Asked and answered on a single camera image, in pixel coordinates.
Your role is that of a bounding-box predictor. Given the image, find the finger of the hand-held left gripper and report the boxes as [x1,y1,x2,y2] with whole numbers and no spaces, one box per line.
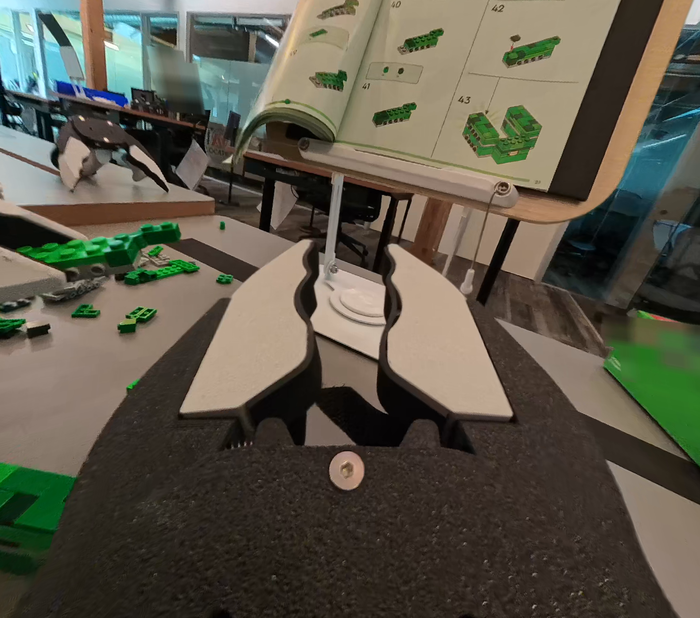
[0,199,89,250]
[0,254,70,305]

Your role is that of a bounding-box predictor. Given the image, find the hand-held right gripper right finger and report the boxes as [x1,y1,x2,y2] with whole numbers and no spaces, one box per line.
[376,244,516,448]

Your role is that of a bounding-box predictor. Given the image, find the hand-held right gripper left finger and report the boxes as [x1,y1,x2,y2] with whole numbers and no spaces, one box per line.
[179,239,324,448]

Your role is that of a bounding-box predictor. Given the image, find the green and grey brick assembly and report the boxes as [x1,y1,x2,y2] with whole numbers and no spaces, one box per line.
[16,222,182,281]

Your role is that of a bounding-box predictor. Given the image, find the grey desk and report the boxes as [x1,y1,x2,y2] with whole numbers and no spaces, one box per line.
[0,216,700,618]

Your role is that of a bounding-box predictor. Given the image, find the long background desk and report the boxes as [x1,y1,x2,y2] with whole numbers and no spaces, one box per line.
[0,90,211,181]

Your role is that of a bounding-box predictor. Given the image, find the wood-top desk with black legs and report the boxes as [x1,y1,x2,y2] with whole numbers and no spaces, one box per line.
[241,150,413,274]

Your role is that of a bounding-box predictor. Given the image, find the grey and black clamp tool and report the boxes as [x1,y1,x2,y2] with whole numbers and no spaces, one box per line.
[51,116,170,193]

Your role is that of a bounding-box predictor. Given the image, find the scattered loose toy bricks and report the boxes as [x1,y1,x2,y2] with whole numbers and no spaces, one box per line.
[0,245,236,392]

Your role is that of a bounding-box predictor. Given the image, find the white table with wooden edge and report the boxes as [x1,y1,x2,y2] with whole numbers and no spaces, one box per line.
[0,125,215,227]

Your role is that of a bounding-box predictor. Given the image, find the blue storage bins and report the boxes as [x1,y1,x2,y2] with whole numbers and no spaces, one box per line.
[55,80,130,108]

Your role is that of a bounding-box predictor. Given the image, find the hanging paper sheet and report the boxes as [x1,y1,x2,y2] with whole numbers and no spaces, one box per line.
[269,184,297,231]
[176,138,210,190]

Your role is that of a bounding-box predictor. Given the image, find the black office chair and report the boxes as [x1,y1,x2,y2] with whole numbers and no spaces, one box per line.
[306,186,384,269]

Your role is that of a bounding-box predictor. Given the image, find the green flat box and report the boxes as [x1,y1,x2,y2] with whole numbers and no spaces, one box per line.
[603,312,700,467]

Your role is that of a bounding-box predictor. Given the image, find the green brick U-shaped build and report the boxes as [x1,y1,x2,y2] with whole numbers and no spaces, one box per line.
[0,461,77,576]

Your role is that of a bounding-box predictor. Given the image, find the open brick instruction booklet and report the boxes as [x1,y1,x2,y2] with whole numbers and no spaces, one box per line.
[234,0,634,192]

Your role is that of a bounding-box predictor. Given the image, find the thin cord with white end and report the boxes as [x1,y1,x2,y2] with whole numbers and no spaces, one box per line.
[461,180,517,297]

